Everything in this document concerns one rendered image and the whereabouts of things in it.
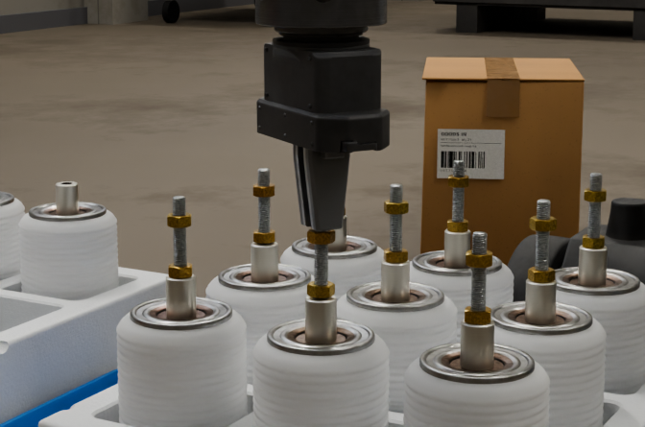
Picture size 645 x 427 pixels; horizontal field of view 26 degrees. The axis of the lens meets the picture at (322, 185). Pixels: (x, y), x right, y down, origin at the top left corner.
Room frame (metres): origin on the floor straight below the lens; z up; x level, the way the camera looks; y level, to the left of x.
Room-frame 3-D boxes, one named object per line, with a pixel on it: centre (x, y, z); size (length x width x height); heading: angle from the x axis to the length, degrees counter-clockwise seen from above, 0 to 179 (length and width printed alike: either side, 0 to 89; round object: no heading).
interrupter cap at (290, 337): (0.94, 0.00, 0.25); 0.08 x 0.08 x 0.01
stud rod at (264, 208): (1.10, 0.05, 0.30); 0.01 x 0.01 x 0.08
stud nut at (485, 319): (0.88, -0.10, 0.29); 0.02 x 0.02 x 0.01; 51
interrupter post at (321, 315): (0.94, 0.00, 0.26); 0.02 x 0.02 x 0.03
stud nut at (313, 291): (0.94, 0.00, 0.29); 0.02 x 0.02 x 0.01; 38
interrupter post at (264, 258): (1.10, 0.05, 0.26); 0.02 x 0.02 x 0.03
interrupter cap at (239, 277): (1.10, 0.05, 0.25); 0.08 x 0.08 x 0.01
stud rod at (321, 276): (0.94, 0.00, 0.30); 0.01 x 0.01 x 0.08
